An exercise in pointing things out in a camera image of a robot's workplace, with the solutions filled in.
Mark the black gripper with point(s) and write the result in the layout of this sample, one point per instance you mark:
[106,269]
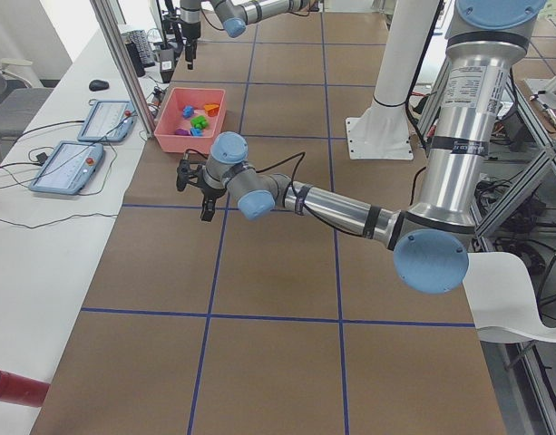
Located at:
[189,42]
[209,192]

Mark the small blue toy block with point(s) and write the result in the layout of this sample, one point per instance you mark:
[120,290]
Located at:
[187,112]

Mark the green toy block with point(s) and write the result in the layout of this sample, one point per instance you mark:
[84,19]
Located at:
[200,122]

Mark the long blue toy block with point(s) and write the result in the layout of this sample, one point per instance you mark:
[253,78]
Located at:
[196,132]

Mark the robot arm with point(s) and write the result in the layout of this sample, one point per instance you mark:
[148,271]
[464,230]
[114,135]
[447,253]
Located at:
[234,19]
[430,238]

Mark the pink plastic box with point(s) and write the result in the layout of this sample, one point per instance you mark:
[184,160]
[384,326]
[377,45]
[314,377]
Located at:
[171,119]

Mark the black keyboard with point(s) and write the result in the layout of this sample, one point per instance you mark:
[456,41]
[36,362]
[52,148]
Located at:
[139,51]

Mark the orange toy block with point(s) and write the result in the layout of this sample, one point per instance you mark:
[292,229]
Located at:
[211,109]

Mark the black computer mouse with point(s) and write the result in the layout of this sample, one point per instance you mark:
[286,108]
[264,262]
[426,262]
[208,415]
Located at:
[98,85]

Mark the far teach pendant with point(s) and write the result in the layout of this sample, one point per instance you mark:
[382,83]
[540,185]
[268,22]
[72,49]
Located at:
[108,121]

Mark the teach pendant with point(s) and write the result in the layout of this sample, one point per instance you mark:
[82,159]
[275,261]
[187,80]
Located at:
[68,168]
[108,121]

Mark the near teach pendant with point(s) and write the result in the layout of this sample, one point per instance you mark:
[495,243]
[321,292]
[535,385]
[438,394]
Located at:
[68,168]

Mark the red cylinder bottle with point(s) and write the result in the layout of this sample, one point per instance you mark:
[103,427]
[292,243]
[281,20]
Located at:
[20,390]

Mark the white chair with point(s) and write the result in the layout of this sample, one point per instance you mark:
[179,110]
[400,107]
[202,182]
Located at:
[501,297]

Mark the aluminium frame post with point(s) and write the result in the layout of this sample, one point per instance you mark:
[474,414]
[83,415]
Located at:
[112,35]

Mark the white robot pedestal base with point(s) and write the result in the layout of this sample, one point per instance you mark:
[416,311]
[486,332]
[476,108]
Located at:
[381,132]

